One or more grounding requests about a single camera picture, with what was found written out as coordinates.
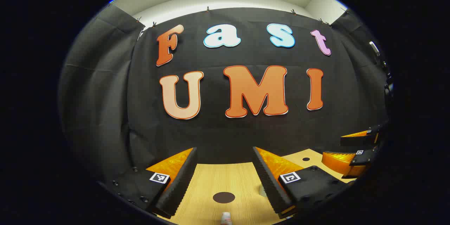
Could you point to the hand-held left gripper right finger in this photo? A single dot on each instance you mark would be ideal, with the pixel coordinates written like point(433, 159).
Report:
point(270, 182)

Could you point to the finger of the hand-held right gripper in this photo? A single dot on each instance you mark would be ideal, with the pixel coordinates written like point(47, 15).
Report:
point(339, 163)
point(358, 141)

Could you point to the wooden desktop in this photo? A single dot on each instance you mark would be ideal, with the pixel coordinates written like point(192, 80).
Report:
point(204, 190)

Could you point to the light blue cup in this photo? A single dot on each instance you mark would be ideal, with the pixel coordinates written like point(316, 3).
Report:
point(262, 191)

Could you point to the white toothpaste tube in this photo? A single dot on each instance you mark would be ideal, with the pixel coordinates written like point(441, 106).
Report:
point(226, 218)

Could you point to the dark round coaster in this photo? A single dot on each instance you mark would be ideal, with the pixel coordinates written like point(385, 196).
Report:
point(224, 197)

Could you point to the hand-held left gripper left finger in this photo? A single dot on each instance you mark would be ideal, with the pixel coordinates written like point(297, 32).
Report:
point(181, 182)

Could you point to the black backdrop cloth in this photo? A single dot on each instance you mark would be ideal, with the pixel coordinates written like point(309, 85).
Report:
point(218, 133)

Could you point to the small white metal fixture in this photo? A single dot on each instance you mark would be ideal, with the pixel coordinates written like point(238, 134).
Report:
point(374, 48)

